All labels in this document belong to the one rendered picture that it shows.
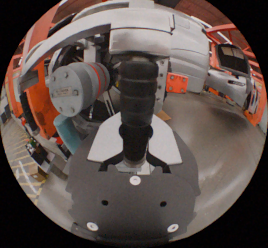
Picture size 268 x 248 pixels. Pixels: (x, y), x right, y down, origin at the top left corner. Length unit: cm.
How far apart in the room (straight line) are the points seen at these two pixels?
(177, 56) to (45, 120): 110
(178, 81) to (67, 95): 33
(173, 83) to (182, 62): 52
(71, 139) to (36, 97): 39
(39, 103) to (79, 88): 51
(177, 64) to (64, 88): 77
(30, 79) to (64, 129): 23
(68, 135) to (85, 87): 24
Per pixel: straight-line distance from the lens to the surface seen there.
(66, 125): 35
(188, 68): 85
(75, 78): 19
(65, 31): 16
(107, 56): 42
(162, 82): 30
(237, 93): 250
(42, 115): 67
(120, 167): 82
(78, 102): 20
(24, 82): 33
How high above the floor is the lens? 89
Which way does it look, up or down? 31 degrees down
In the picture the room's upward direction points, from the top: 2 degrees clockwise
